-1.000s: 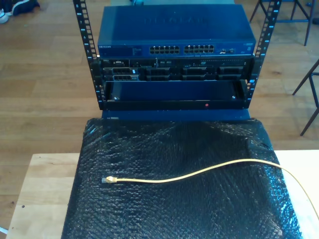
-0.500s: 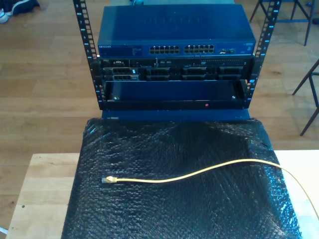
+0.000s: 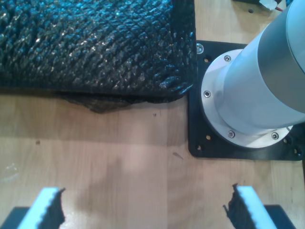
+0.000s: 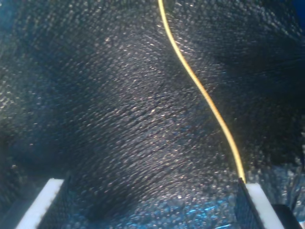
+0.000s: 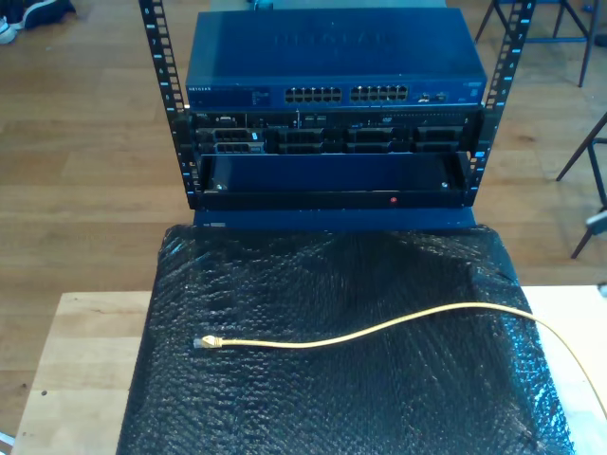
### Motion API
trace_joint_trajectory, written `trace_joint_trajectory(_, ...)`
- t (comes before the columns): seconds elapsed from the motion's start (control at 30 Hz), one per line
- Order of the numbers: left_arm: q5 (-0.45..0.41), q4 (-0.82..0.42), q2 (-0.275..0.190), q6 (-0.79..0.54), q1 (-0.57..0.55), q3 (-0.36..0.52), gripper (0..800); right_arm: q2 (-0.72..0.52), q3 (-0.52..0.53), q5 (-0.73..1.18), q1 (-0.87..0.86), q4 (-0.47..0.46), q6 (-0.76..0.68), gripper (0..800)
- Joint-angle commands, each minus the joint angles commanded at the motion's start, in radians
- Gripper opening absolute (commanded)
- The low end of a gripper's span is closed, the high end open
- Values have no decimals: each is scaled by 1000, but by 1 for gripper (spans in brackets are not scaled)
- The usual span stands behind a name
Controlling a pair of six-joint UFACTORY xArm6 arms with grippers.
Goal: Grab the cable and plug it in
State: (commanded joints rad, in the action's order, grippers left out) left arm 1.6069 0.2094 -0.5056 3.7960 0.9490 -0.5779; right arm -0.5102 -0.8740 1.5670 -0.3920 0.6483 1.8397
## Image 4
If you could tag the black bubble wrap mat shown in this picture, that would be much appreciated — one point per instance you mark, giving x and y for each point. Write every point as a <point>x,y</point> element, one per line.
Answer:
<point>107,95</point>

